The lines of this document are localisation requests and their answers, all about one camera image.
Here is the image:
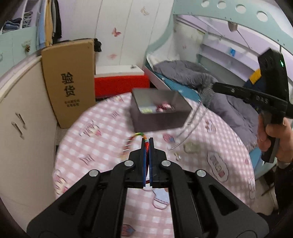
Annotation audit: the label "grey metal box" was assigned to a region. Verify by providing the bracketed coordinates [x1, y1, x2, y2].
[130, 88, 193, 132]

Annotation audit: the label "teal bed sheet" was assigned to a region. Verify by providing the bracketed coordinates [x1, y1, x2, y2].
[163, 77, 202, 101]

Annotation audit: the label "pink checked tablecloth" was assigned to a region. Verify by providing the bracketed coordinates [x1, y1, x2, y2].
[52, 92, 256, 238]

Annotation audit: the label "navy and yellow jacket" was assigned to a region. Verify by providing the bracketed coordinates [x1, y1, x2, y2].
[242, 67, 267, 92]

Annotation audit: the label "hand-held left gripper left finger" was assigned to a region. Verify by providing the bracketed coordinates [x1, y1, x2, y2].
[26, 138, 146, 238]

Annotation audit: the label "light blue hanging shirt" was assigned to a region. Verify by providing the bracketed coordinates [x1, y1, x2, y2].
[36, 0, 47, 50]

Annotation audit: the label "black hanging jacket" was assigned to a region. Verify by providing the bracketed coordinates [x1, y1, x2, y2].
[51, 0, 63, 44]

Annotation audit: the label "pile of beaded bracelets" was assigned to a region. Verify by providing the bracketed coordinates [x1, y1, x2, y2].
[138, 103, 176, 114]

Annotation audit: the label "yellow hanging jacket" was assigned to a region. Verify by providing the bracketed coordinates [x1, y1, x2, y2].
[44, 0, 54, 47]

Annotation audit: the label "purple shelf unit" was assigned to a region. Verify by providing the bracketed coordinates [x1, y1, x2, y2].
[0, 0, 47, 35]

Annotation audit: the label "pale jade pendant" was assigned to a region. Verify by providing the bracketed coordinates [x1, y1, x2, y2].
[184, 142, 200, 154]

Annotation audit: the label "white board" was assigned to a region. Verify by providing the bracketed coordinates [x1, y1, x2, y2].
[95, 64, 145, 79]

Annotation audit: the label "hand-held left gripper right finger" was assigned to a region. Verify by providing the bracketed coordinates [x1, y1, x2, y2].
[148, 137, 269, 238]

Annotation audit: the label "red cloth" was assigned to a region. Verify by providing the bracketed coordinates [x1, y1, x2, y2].
[94, 74, 151, 99]

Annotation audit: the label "folded jeans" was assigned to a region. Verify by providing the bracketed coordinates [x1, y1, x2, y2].
[2, 19, 23, 31]

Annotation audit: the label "multicoloured beaded bracelet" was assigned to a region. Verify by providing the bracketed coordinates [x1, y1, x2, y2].
[118, 132, 151, 159]

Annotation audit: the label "folded light clothes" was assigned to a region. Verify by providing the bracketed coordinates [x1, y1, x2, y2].
[22, 11, 33, 24]

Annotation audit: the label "grey duvet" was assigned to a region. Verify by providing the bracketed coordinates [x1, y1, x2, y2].
[153, 60, 262, 150]

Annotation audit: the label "mint bunk bed frame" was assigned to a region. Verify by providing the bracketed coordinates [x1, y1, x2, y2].
[143, 0, 293, 181]

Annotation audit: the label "white wardrobe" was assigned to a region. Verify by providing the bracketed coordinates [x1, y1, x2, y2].
[57, 0, 175, 67]

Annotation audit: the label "mint drawer unit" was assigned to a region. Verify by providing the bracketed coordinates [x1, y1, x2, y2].
[0, 26, 38, 77]

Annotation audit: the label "white pillow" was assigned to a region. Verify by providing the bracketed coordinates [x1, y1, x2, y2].
[146, 53, 161, 69]

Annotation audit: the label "silver chain necklace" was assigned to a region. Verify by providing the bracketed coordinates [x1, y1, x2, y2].
[168, 83, 215, 151]

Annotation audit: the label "beige cabinet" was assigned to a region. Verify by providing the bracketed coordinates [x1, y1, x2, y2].
[0, 54, 58, 207]

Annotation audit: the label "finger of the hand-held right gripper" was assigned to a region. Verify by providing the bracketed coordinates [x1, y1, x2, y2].
[212, 82, 250, 99]

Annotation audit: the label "tall cardboard box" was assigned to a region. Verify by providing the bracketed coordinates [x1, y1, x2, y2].
[41, 38, 97, 129]

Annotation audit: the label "person's right hand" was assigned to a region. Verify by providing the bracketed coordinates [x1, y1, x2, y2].
[256, 113, 293, 164]

